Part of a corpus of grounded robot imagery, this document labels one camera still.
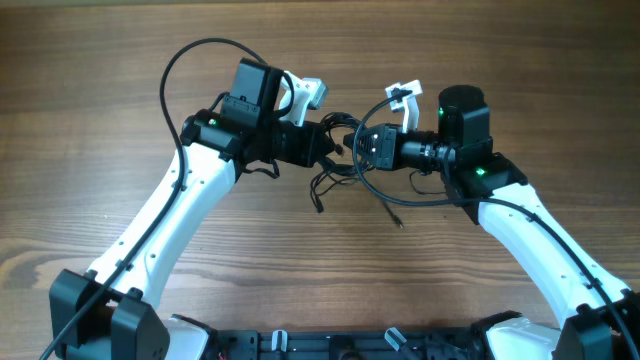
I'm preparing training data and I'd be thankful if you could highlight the black cable bundle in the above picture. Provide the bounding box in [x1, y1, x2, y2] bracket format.
[308, 111, 405, 230]

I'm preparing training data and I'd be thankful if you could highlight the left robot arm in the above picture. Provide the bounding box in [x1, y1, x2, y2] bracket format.
[44, 59, 333, 359]

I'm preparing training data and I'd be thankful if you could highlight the left camera cable black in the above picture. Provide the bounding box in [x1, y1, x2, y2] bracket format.
[38, 37, 296, 360]

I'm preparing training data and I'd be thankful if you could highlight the camera cable black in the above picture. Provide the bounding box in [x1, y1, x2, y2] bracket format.
[38, 37, 296, 360]
[351, 88, 640, 360]

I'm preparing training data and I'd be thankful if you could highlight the right camera cable black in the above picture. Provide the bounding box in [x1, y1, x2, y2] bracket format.
[351, 88, 640, 360]

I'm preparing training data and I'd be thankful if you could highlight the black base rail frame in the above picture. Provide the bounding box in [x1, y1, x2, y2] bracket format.
[201, 327, 493, 360]

